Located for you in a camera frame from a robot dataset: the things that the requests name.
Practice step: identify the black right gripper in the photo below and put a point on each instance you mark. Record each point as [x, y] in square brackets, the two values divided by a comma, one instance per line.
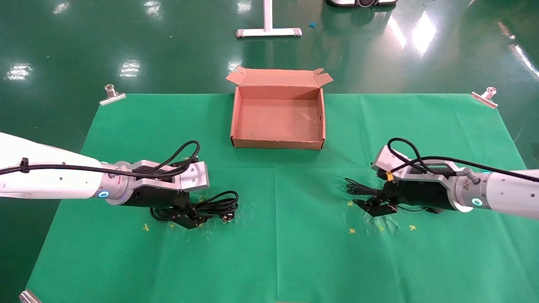
[421, 194]

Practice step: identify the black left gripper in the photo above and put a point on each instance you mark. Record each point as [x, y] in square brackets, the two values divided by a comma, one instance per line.
[156, 197]

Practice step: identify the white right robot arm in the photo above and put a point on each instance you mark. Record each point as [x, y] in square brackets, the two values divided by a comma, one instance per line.
[505, 193]

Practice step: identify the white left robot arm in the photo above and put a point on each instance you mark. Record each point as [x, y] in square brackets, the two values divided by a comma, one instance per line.
[50, 181]

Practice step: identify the open brown cardboard box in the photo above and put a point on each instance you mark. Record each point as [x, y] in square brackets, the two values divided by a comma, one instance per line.
[278, 120]

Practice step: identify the green table cloth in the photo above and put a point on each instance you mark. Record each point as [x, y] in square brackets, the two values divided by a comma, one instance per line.
[273, 261]

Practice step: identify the silver metal binder clip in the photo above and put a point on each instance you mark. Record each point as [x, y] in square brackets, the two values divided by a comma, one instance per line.
[112, 97]
[28, 297]
[485, 99]

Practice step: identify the white T-shaped stand base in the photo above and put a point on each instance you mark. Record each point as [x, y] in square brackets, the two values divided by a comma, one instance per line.
[268, 31]

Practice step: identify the black and white machine base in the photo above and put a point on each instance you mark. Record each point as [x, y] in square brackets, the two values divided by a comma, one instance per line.
[362, 2]

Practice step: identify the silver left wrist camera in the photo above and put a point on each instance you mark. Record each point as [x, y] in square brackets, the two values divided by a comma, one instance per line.
[193, 176]

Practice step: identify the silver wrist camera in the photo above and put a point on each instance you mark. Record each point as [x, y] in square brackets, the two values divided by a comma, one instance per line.
[385, 159]
[193, 176]

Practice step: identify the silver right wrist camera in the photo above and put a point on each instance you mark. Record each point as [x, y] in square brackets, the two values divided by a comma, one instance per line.
[385, 159]

